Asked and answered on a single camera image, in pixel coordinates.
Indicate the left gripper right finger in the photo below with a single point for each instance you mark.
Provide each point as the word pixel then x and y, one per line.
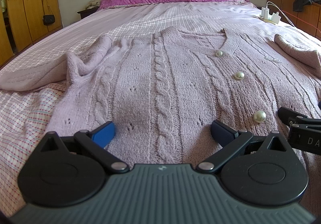
pixel 233 144

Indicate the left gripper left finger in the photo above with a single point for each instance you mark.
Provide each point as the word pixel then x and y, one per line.
pixel 94 143

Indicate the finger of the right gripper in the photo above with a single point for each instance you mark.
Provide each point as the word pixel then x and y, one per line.
pixel 304 133

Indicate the lilac cable-knit cardigan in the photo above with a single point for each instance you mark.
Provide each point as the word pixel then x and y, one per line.
pixel 161 90

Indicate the pink checked bedspread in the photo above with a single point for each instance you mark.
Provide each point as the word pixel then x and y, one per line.
pixel 131 22

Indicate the wooden sideboard cabinet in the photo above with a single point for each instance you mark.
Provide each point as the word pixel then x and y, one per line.
pixel 308 20

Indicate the white power strip with chargers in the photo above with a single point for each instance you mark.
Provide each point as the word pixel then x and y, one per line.
pixel 266 17

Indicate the dark wooden nightstand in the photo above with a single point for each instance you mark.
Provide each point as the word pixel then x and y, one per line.
pixel 87 12

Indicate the small black hanging bag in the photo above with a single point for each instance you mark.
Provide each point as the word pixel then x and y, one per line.
pixel 48 16

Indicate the orange wooden wardrobe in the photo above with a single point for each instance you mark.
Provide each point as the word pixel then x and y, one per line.
pixel 22 25

